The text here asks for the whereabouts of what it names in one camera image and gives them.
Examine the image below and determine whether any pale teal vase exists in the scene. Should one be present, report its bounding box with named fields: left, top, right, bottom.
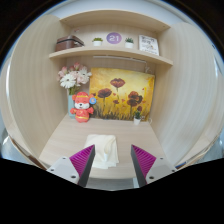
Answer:
left=67, top=94, right=76, bottom=118

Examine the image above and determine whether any cream white towel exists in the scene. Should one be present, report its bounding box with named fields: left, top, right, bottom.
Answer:
left=83, top=133, right=120, bottom=170

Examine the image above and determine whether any small white potted plant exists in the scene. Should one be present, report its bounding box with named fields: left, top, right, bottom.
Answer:
left=133, top=109, right=142, bottom=126

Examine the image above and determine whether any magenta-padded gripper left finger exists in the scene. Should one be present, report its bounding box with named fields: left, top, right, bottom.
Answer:
left=46, top=144, right=96, bottom=188

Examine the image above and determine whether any wooden shelf unit with decorations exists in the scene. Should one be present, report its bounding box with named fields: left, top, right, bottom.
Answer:
left=48, top=9, right=174, bottom=66

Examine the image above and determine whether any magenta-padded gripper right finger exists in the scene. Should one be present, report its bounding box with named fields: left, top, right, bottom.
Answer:
left=130, top=144, right=178, bottom=188

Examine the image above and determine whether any yellow poppy painting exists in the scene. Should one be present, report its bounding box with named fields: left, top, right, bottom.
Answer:
left=88, top=67, right=156, bottom=122

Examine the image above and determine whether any red plush toy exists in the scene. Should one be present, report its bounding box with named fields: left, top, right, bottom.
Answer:
left=69, top=91, right=98, bottom=124

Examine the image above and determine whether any pink and white flower bouquet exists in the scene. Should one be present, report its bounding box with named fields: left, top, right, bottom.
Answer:
left=57, top=61, right=93, bottom=96

